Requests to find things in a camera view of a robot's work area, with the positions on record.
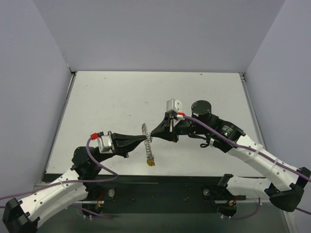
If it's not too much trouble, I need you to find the metal band with key rings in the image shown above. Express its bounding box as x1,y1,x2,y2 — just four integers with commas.
141,123,154,162

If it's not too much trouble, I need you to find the yellow key tag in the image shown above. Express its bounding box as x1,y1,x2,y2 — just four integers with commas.
146,160,153,166

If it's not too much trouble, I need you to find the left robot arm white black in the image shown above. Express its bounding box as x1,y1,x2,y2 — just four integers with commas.
2,132,149,233

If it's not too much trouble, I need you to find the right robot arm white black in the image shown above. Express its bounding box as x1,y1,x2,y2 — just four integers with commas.
151,99,311,212

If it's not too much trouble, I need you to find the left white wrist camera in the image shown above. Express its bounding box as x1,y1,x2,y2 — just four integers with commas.
90,131,113,154

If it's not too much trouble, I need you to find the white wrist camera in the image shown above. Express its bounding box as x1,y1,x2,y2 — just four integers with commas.
90,131,113,154
166,99,185,121

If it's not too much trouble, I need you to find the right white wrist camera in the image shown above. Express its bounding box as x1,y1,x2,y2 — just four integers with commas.
166,99,185,121

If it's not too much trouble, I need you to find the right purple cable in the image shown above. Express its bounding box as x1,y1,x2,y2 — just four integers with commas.
183,114,311,220

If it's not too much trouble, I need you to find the purple cable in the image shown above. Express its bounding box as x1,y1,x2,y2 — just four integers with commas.
0,138,120,219
183,114,311,220

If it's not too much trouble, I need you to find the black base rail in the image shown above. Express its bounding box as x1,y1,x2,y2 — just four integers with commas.
83,175,246,215

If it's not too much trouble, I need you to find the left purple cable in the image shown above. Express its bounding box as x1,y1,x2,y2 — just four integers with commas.
0,138,120,219

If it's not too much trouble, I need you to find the aluminium table frame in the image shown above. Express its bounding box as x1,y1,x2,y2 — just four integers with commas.
239,72,291,202

